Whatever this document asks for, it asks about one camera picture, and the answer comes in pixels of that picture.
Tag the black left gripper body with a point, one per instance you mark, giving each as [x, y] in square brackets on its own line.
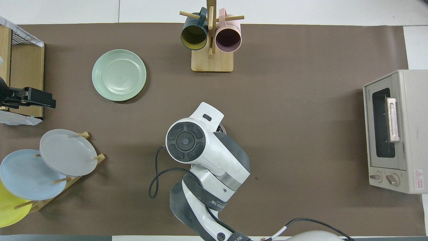
[13, 97]

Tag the glass pot lid blue knob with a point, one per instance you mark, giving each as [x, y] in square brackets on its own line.
[223, 130]

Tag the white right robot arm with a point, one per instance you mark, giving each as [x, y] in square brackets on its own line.
[214, 150]

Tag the grey plate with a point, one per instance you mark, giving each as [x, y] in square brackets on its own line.
[67, 152]

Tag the light blue plate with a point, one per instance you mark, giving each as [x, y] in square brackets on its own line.
[26, 174]

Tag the light green plate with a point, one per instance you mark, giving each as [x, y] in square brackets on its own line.
[118, 75]

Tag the wooden plate rack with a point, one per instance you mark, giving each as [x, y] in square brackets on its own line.
[40, 204]

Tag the yellow plate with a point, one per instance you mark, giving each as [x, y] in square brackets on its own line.
[10, 211]

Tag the white patterned cloth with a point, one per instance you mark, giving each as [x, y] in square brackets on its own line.
[16, 119]
[23, 33]

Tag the dark teal mug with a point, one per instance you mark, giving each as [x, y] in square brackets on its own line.
[194, 35]

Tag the wooden mug tree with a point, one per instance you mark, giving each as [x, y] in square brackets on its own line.
[212, 63]

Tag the pink mug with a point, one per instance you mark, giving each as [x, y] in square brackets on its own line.
[228, 38]

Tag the brown paper table mat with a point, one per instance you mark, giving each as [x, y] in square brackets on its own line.
[301, 134]

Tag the beige toaster oven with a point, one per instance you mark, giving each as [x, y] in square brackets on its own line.
[413, 150]

